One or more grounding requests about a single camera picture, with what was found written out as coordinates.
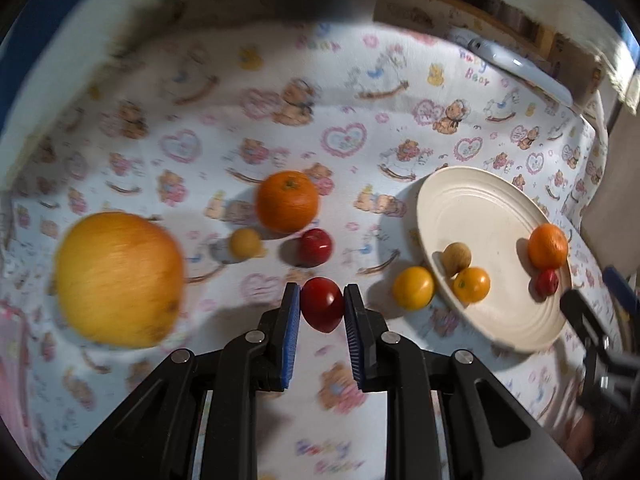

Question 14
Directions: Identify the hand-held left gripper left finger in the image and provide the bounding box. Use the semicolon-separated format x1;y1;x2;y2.
56;282;301;480

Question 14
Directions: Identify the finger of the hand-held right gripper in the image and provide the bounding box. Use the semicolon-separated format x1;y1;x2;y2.
560;289;616;361
602;266;640;317

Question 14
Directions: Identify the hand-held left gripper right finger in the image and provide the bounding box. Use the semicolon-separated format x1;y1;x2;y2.
343;283;583;480

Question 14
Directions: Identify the red cherry tomato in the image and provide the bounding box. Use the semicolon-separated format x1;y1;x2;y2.
299;228;334;266
535;267;560;297
300;276;346;334

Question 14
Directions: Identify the yellow cherry tomato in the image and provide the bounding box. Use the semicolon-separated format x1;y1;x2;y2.
452;266;492;306
392;266;436;311

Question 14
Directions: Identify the orange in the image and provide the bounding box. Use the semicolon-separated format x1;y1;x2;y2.
528;223;570;270
256;170;320;234

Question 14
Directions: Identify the small brown round fruit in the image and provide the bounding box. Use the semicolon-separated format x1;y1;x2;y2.
441;241;473;277
229;227;264;261

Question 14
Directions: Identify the cream round plate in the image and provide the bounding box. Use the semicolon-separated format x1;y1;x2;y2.
416;166;573;354

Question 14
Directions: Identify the large yellow pomelo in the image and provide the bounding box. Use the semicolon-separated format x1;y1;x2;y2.
55;211;186;351

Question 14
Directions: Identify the bear print blanket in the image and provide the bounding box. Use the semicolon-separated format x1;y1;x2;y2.
0;10;640;480

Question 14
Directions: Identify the white remote control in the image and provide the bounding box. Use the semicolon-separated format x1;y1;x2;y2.
446;27;574;107

